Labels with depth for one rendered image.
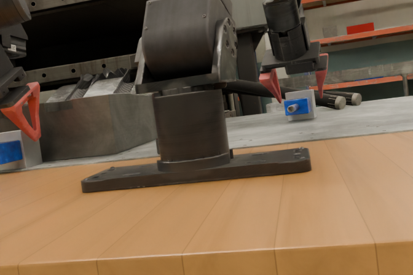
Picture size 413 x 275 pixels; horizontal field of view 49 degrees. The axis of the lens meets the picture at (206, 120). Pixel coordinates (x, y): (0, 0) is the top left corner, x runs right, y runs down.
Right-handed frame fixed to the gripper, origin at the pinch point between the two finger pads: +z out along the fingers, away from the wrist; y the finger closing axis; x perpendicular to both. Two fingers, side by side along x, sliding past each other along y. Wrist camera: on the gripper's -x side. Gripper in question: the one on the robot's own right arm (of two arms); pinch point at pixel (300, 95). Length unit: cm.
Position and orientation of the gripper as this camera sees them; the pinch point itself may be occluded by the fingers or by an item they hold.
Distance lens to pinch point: 88.5
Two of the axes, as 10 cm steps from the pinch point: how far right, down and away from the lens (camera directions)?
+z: 2.9, 8.1, 5.0
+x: -2.5, 5.7, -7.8
